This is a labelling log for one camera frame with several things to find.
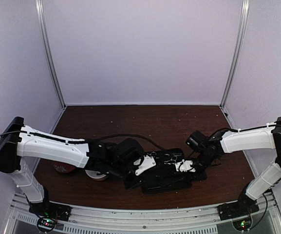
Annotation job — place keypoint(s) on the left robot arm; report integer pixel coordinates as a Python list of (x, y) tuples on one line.
[(99, 160)]

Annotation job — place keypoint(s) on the aluminium frame post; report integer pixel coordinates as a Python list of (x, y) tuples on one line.
[(237, 51), (49, 57)]

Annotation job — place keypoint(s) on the left aluminium frame post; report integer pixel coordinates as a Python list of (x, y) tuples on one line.
[(49, 57)]

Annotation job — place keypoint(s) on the black zip tool case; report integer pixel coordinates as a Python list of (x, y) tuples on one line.
[(164, 178)]

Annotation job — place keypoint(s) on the white ceramic bowl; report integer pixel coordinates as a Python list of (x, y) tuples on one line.
[(95, 175)]

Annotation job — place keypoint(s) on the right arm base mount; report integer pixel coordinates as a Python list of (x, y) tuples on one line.
[(240, 212)]

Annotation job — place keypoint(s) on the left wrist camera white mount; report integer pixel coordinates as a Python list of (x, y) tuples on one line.
[(144, 164)]

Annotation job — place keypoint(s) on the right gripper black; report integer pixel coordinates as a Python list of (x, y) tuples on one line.
[(202, 176)]

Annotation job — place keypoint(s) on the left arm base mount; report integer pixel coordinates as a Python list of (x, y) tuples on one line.
[(48, 214)]

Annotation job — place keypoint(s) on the red floral plate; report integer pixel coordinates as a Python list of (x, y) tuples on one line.
[(63, 168)]

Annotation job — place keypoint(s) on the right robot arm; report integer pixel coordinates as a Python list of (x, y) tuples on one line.
[(226, 141)]

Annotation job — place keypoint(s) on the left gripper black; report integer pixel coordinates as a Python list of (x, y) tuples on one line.
[(129, 185)]

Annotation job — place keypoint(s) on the right aluminium frame post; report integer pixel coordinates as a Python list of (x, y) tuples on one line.
[(237, 51)]

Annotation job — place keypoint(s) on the aluminium front rail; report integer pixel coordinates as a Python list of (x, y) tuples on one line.
[(195, 220)]

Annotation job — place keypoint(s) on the silver straight scissors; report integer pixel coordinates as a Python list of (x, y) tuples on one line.
[(171, 161)]

